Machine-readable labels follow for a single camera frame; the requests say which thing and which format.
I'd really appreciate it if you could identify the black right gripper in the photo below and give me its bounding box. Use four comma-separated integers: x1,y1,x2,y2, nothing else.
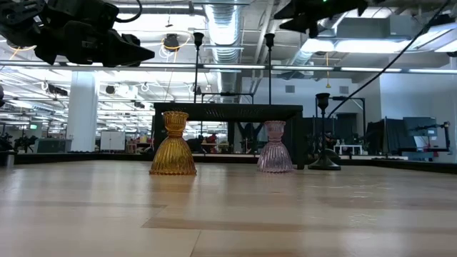
273,0,368,39

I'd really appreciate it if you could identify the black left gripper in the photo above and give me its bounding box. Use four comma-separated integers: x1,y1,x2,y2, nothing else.
34,21,156,68

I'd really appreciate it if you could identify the tall black metal candlestick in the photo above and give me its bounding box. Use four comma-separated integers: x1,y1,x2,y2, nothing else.
192,31,205,104
307,92,342,171
263,33,276,106

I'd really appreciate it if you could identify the black perforated metal shelf riser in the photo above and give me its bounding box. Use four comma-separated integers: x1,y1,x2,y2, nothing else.
153,102,305,171

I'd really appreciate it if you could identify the amber ribbed glass candle holder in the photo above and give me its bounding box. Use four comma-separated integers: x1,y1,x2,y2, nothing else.
149,111,198,176

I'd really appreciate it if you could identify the pink ribbed glass candle holder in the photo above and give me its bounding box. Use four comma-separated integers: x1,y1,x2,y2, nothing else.
256,120,294,173

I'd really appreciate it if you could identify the black ceiling-hung device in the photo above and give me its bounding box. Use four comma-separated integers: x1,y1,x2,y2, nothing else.
164,34,181,51

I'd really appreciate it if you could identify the white cabinet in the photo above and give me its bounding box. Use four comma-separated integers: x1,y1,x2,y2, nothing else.
99,131,126,151

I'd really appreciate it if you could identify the grey box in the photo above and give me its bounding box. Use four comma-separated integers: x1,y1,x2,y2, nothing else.
35,138,72,153

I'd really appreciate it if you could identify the small white table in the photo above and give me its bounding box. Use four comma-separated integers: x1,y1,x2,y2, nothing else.
333,144,363,156

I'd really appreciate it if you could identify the black curtain panel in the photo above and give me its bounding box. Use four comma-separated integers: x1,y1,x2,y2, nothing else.
366,119,406,155

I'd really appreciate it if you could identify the dark computer monitor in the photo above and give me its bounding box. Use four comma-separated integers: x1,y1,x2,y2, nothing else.
403,116,438,138

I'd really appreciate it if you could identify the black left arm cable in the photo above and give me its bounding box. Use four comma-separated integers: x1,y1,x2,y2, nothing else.
114,0,144,24

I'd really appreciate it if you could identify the yellow hanging cord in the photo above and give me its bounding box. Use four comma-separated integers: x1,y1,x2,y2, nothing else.
324,52,332,89

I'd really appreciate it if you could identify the silver ventilation duct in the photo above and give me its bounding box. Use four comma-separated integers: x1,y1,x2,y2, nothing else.
203,3,244,94

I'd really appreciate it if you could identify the black metal frame stand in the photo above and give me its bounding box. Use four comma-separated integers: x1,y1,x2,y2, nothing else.
330,96,366,146

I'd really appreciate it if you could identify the long black right arm cable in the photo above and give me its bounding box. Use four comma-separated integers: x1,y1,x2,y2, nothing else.
326,0,453,119

